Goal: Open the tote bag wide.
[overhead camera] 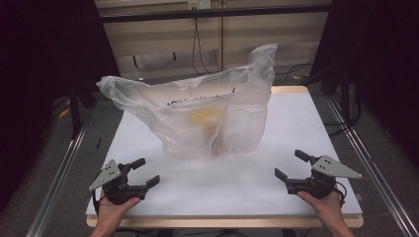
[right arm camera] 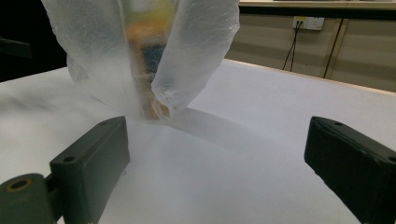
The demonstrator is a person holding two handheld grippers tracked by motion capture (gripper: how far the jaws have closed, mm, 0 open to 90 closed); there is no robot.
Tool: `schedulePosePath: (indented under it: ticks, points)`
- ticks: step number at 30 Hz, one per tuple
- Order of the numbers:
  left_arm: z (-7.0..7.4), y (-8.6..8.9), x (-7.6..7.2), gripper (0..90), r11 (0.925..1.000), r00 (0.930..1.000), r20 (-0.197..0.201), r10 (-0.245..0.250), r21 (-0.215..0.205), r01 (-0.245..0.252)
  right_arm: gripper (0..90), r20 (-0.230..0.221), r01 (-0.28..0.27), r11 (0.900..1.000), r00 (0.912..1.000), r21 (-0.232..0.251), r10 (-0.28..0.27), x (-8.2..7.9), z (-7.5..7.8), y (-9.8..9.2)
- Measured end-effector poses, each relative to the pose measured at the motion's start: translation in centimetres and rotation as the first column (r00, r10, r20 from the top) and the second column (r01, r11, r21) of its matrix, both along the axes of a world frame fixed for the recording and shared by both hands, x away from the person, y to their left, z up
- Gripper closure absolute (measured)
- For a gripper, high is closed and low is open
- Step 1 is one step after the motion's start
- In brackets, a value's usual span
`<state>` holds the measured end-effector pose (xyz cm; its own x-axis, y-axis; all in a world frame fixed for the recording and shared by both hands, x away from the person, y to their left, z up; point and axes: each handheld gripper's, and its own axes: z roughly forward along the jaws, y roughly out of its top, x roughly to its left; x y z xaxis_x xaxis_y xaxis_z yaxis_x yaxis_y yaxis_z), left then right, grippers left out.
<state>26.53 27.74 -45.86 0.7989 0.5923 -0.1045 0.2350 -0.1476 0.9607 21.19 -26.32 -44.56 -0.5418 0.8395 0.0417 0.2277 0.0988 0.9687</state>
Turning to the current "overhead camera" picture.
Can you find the person's right hand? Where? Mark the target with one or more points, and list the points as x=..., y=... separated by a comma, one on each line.
x=327, y=209

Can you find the black metal stand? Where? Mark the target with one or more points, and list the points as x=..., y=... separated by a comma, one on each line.
x=75, y=108

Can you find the person's left hand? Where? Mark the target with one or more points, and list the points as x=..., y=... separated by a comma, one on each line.
x=110, y=214

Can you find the white table with wooden edge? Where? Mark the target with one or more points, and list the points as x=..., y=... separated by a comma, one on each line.
x=296, y=131

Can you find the yellow item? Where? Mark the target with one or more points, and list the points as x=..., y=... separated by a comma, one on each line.
x=206, y=117

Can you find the translucent white plastic bag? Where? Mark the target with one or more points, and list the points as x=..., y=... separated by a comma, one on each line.
x=171, y=115

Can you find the metal floor rail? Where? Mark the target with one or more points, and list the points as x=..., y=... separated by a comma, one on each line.
x=59, y=177
x=372, y=171

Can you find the yellow floor tape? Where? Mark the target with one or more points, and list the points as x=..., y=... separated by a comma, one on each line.
x=64, y=112
x=296, y=77

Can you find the white power outlet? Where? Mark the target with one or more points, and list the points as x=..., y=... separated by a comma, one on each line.
x=199, y=4

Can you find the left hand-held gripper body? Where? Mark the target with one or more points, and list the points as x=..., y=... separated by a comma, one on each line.
x=115, y=191

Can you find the black horizontal bar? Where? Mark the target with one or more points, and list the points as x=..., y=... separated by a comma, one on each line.
x=214, y=13

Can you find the black curtain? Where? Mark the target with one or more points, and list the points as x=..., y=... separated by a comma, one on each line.
x=382, y=65
x=42, y=82

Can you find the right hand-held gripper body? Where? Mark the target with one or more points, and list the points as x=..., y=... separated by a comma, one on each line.
x=321, y=186

